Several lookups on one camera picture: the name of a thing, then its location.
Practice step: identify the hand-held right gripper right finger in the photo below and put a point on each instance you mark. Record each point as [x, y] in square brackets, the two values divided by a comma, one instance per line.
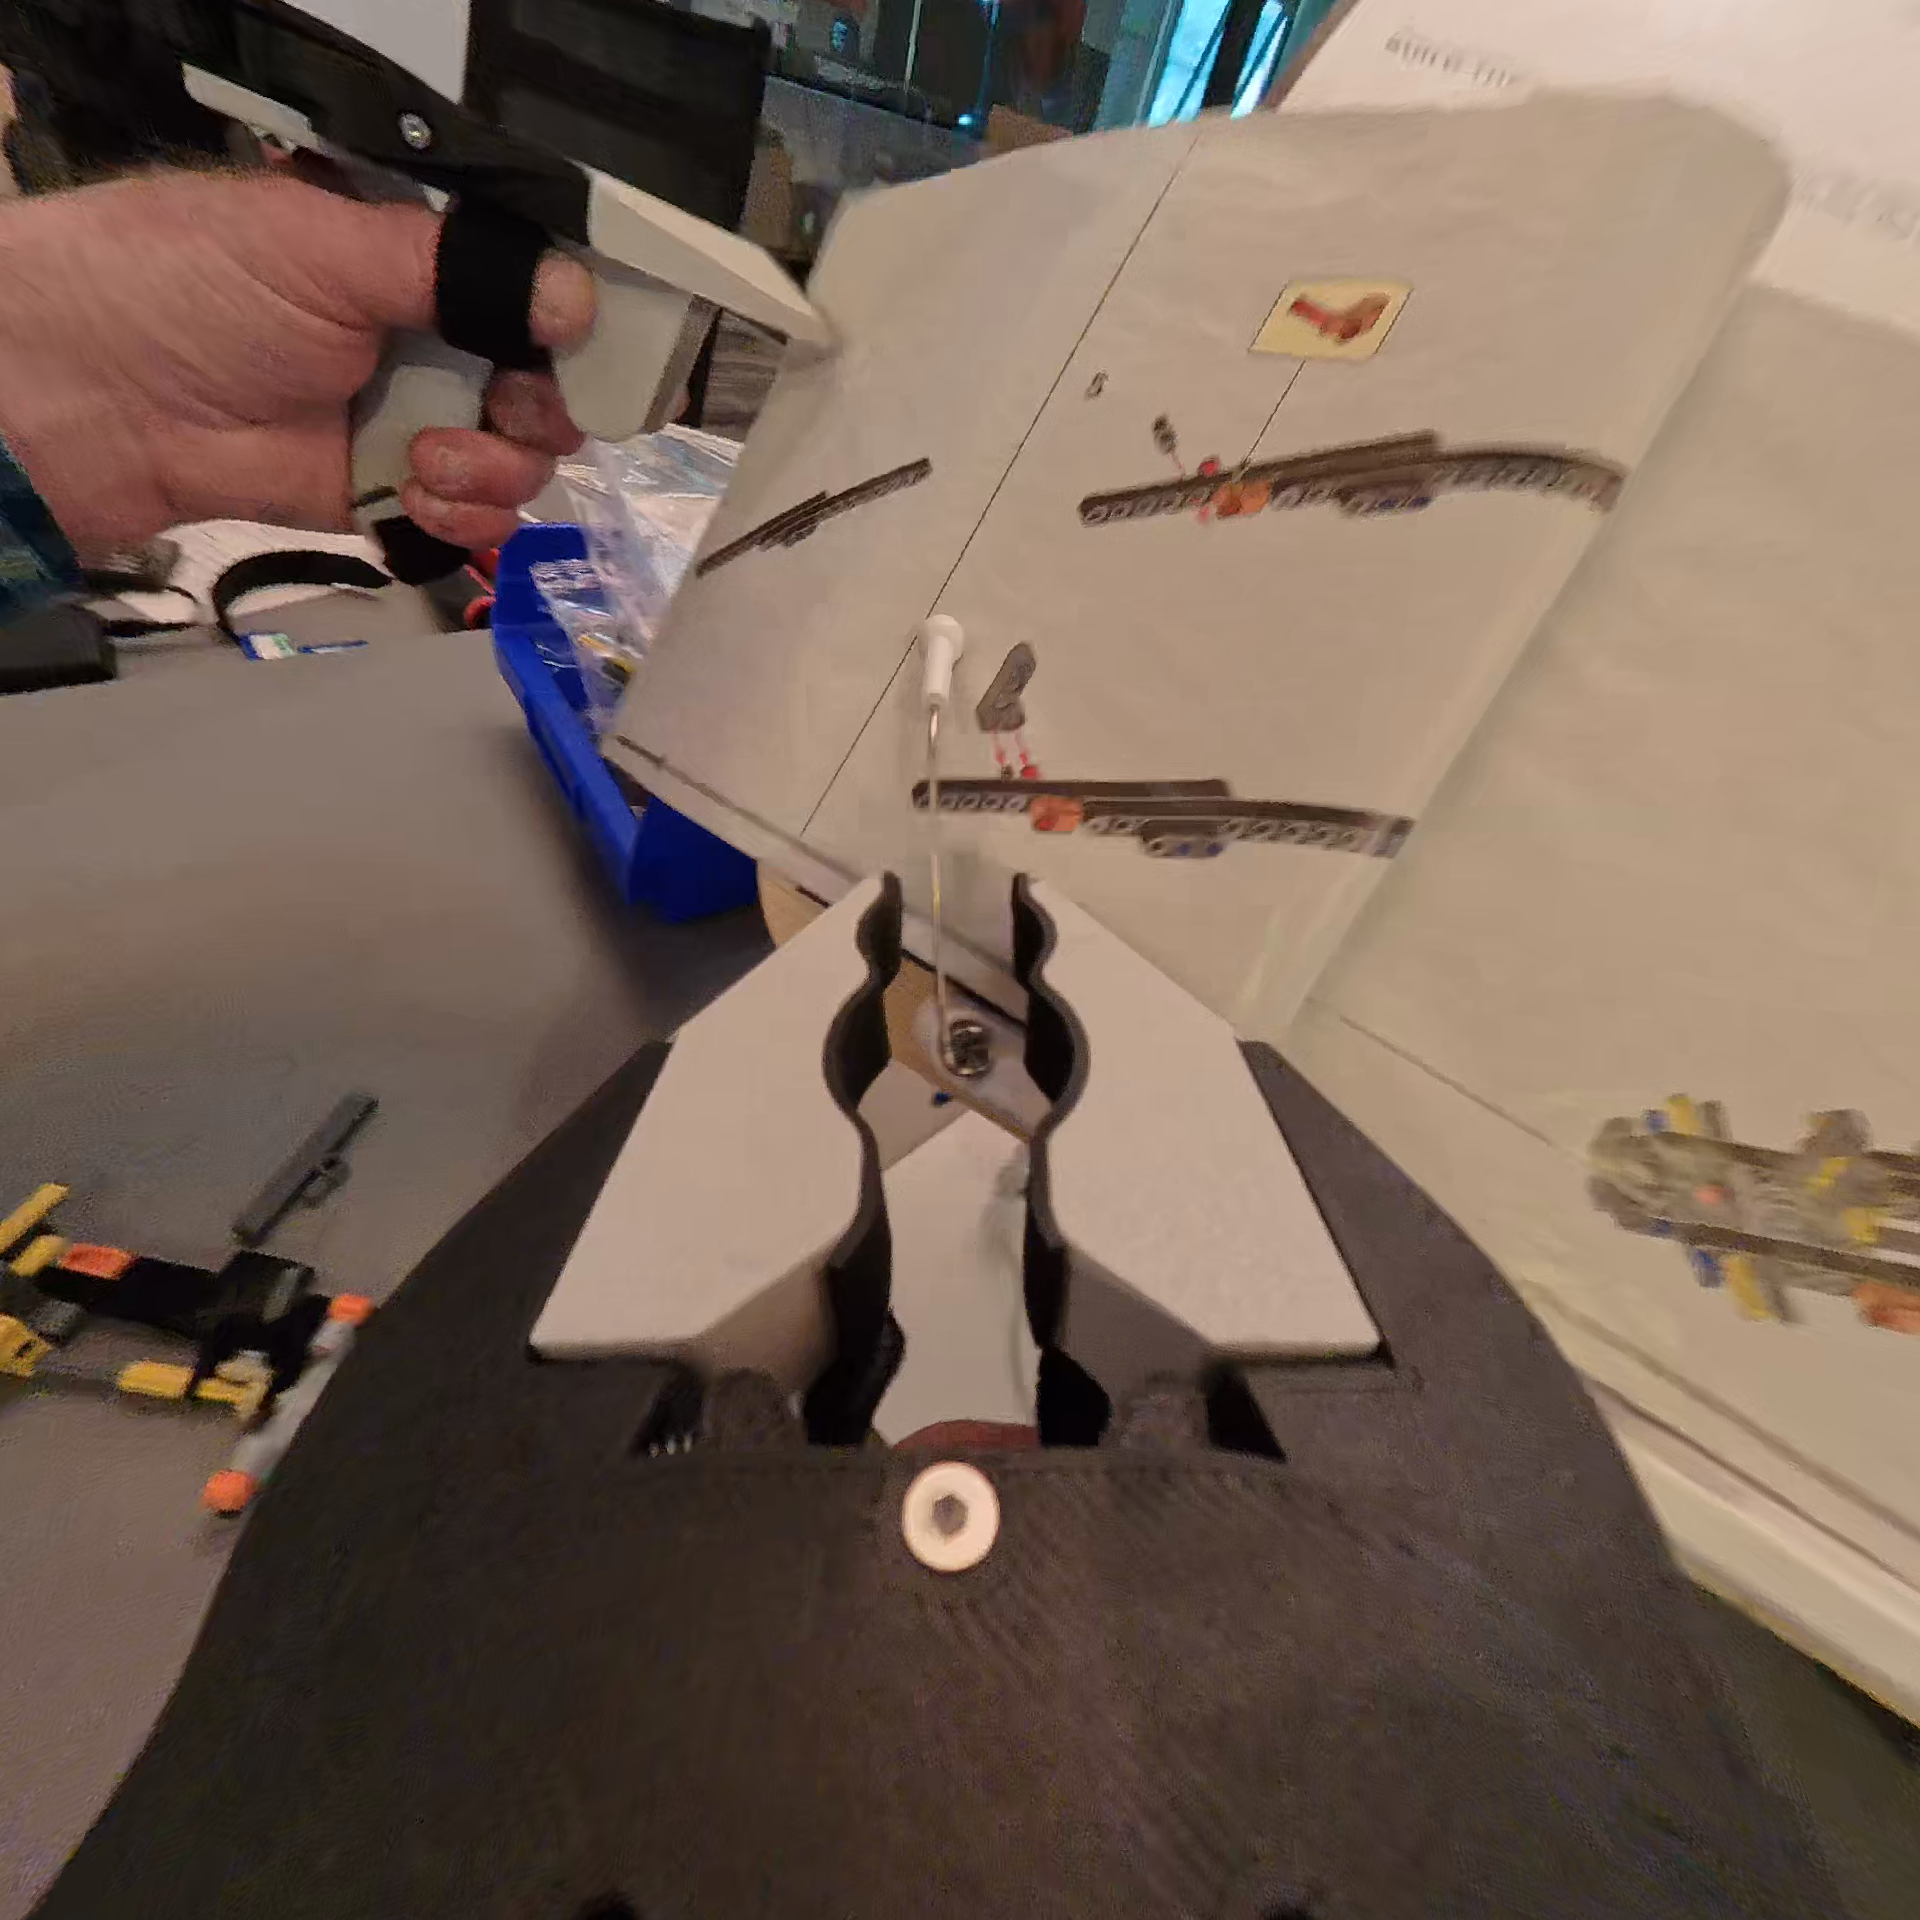
[1187, 1186]

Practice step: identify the white book stand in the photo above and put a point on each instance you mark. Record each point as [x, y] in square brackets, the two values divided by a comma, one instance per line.
[1800, 1593]

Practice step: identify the multicoloured lego chassis assembly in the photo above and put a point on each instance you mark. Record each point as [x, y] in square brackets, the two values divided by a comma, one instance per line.
[180, 1318]

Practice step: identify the person's left hand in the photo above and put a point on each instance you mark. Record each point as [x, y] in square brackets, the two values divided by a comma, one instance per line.
[193, 344]

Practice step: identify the blue plastic bin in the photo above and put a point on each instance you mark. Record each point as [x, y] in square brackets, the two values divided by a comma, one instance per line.
[601, 780]

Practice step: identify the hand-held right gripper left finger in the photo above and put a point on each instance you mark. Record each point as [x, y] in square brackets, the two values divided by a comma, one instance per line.
[707, 1186]

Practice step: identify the lego instruction booklet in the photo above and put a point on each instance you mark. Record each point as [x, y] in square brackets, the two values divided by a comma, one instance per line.
[1350, 629]

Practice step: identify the black box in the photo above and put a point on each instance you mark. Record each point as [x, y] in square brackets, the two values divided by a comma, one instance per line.
[53, 645]

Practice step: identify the black rectangular panel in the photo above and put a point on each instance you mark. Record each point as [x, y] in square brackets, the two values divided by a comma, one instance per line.
[616, 104]

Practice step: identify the dark grey flat lego piece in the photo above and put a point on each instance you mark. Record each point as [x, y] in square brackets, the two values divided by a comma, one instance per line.
[306, 1162]

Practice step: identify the white text paper sheet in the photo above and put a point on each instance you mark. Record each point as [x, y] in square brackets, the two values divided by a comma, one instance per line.
[1653, 53]

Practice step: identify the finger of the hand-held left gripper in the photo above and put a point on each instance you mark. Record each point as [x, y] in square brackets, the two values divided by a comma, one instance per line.
[675, 247]

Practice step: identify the clear bags of lego parts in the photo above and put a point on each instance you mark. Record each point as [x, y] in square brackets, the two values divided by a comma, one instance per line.
[629, 539]

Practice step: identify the small blue white card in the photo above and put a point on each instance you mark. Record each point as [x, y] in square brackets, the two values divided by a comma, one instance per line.
[301, 645]

